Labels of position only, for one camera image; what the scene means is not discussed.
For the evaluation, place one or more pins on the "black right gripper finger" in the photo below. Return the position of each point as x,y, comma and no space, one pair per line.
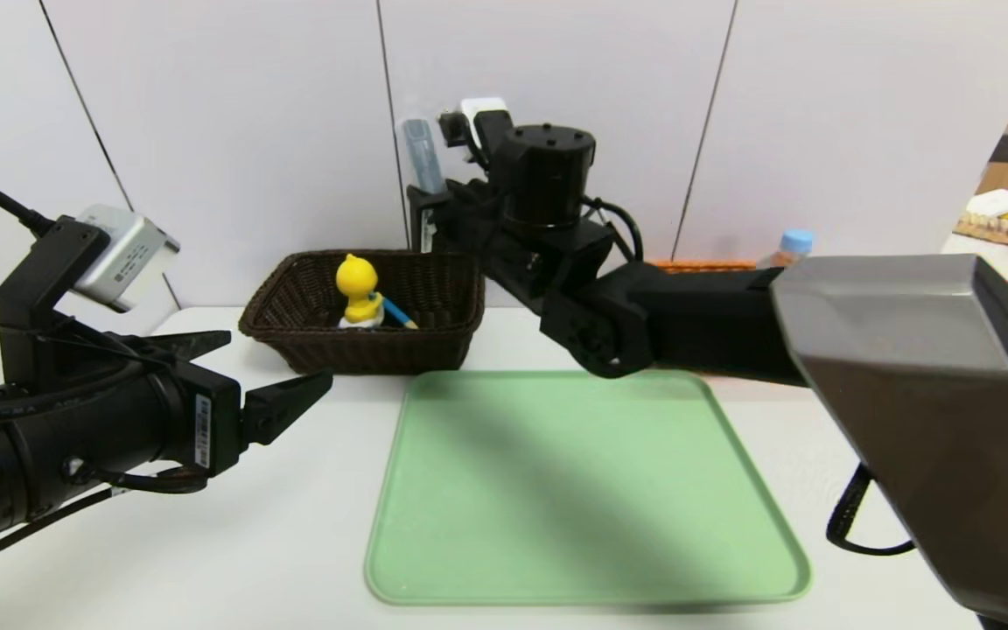
416,219

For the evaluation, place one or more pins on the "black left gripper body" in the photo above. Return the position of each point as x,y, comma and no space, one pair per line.
209,423

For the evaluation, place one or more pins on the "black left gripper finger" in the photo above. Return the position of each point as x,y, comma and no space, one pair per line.
285,402
189,344

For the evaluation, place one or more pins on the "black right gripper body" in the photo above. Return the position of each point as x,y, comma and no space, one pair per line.
423,223

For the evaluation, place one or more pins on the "grey pencil lead case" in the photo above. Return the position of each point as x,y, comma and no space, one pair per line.
425,157

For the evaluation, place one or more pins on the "yellow duck toy car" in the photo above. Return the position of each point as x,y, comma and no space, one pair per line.
355,276

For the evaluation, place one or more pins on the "clear bottle with blue cap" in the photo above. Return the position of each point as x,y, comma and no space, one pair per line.
795,241

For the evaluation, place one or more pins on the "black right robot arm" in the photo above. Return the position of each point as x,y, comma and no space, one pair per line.
906,367

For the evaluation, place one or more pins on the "dark brown wicker basket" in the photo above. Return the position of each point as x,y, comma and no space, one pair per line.
434,341

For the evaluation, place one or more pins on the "orange wicker basket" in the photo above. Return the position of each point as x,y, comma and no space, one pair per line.
705,264

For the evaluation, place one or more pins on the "light green plastic tray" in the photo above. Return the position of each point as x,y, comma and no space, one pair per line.
486,525

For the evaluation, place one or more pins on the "brown egg tray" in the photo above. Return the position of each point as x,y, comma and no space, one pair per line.
985,227

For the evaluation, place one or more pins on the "white flat item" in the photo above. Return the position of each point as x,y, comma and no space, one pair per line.
994,201

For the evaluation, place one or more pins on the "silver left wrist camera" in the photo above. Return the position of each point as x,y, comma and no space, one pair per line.
123,254

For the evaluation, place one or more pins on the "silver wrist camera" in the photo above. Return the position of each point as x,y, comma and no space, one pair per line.
123,254
482,114

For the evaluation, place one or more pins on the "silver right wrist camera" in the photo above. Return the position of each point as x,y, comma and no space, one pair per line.
482,114

